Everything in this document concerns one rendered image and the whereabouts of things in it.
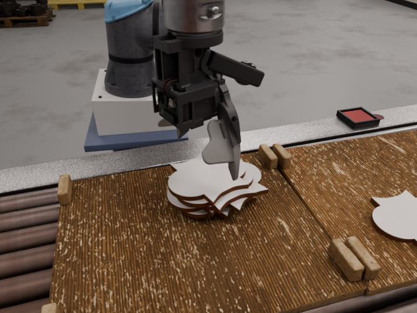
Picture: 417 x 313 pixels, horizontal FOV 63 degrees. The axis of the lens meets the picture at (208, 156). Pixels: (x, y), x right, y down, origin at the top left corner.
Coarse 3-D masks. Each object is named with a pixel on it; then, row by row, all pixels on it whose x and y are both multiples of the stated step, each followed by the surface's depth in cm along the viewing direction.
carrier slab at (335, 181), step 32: (320, 160) 71; (352, 160) 71; (384, 160) 71; (416, 160) 71; (320, 192) 62; (352, 192) 62; (384, 192) 62; (416, 192) 62; (320, 224) 56; (352, 224) 56; (384, 256) 50; (416, 256) 50; (384, 288) 46
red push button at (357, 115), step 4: (344, 112) 90; (348, 112) 90; (352, 112) 90; (356, 112) 90; (360, 112) 90; (364, 112) 90; (348, 116) 88; (352, 116) 88; (356, 116) 88; (360, 116) 88; (364, 116) 88; (368, 116) 88; (356, 120) 86; (360, 120) 86
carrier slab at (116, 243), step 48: (96, 192) 62; (144, 192) 62; (288, 192) 62; (96, 240) 53; (144, 240) 53; (192, 240) 53; (240, 240) 53; (288, 240) 53; (96, 288) 46; (144, 288) 46; (192, 288) 46; (240, 288) 46; (288, 288) 46; (336, 288) 46
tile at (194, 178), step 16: (192, 160) 60; (240, 160) 60; (176, 176) 57; (192, 176) 57; (208, 176) 57; (224, 176) 57; (240, 176) 57; (176, 192) 53; (192, 192) 53; (208, 192) 53; (224, 192) 54
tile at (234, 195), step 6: (246, 168) 60; (246, 174) 59; (252, 174) 59; (246, 180) 57; (252, 180) 58; (234, 192) 55; (240, 192) 55; (246, 192) 55; (252, 192) 55; (222, 198) 54; (228, 198) 54; (234, 198) 54; (240, 198) 55; (186, 204) 53; (192, 204) 53; (198, 204) 53; (204, 204) 53; (210, 204) 53; (216, 204) 52; (222, 204) 52; (216, 210) 52; (222, 210) 53
